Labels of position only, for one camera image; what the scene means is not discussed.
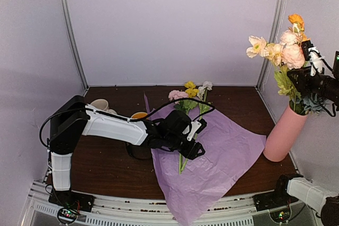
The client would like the peach poppy flower stem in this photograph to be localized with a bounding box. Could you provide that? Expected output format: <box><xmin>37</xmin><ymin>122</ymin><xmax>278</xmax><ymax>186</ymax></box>
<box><xmin>246</xmin><ymin>35</ymin><xmax>283</xmax><ymax>66</ymax></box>

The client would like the white mug floral print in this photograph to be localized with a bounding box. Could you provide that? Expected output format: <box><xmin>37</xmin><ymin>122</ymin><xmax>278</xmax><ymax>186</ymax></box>
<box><xmin>90</xmin><ymin>98</ymin><xmax>117</xmax><ymax>114</ymax></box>

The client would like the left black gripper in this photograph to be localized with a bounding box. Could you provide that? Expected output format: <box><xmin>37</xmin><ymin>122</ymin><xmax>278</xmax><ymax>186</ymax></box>
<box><xmin>165</xmin><ymin>133</ymin><xmax>206</xmax><ymax>160</ymax></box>

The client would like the pink carnation flower stem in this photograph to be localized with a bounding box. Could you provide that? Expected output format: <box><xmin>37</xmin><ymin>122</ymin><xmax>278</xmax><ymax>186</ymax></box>
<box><xmin>168</xmin><ymin>90</ymin><xmax>191</xmax><ymax>175</ymax></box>

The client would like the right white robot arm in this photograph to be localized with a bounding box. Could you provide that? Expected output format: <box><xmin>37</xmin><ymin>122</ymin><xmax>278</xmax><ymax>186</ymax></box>
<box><xmin>268</xmin><ymin>67</ymin><xmax>338</xmax><ymax>225</ymax></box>

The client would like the white flower stem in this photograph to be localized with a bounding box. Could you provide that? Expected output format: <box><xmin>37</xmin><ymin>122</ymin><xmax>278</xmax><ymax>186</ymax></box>
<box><xmin>179</xmin><ymin>81</ymin><xmax>213</xmax><ymax>174</ymax></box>

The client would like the yellow flower stem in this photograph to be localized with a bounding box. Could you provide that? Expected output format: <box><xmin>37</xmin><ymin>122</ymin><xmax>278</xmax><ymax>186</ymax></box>
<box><xmin>183</xmin><ymin>81</ymin><xmax>199</xmax><ymax>112</ymax></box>

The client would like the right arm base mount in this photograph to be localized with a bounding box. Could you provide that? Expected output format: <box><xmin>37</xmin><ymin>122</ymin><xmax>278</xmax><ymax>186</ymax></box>
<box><xmin>253</xmin><ymin>192</ymin><xmax>299</xmax><ymax>224</ymax></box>

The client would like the orange flower stem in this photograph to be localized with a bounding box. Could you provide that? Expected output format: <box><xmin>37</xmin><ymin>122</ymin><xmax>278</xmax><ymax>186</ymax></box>
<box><xmin>288</xmin><ymin>13</ymin><xmax>309</xmax><ymax>42</ymax></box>

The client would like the pink cylindrical vase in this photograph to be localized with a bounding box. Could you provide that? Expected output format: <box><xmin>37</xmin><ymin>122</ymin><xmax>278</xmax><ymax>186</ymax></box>
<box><xmin>263</xmin><ymin>105</ymin><xmax>308</xmax><ymax>162</ymax></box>

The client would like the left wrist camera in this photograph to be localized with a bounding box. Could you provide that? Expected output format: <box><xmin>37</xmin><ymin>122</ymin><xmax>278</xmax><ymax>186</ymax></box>
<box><xmin>182</xmin><ymin>119</ymin><xmax>207</xmax><ymax>141</ymax></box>

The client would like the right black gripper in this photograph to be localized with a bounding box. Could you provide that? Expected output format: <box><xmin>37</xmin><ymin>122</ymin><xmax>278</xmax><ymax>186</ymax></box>
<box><xmin>287</xmin><ymin>65</ymin><xmax>339</xmax><ymax>101</ymax></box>

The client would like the peach pink rose stem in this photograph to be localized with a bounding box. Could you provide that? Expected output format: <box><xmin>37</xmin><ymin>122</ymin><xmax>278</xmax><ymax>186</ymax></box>
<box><xmin>280</xmin><ymin>30</ymin><xmax>305</xmax><ymax>70</ymax></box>

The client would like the front aluminium rail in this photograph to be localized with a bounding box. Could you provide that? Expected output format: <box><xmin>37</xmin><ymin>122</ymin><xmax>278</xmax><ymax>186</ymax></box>
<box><xmin>26</xmin><ymin>179</ymin><xmax>318</xmax><ymax>226</ymax></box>

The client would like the purple tissue paper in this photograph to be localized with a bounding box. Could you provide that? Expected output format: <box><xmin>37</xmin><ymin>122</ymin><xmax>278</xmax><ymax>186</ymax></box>
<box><xmin>142</xmin><ymin>92</ymin><xmax>267</xmax><ymax>226</ymax></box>

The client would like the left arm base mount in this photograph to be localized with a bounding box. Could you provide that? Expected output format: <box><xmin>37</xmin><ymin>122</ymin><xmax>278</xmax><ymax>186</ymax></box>
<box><xmin>48</xmin><ymin>192</ymin><xmax>94</xmax><ymax>224</ymax></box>

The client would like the left aluminium frame post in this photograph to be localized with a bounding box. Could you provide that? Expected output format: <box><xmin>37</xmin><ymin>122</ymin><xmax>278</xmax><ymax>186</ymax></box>
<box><xmin>61</xmin><ymin>0</ymin><xmax>89</xmax><ymax>91</ymax></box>

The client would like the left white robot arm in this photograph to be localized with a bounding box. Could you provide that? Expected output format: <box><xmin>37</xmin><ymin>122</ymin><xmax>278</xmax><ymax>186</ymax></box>
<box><xmin>48</xmin><ymin>95</ymin><xmax>207</xmax><ymax>207</ymax></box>

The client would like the white mug yellow inside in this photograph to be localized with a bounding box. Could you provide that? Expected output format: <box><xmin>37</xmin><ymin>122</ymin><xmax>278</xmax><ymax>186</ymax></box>
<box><xmin>131</xmin><ymin>112</ymin><xmax>147</xmax><ymax>119</ymax></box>

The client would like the blue hydrangea flower stem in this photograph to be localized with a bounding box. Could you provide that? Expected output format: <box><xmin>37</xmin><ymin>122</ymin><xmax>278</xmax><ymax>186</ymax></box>
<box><xmin>289</xmin><ymin>93</ymin><xmax>327</xmax><ymax>115</ymax></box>

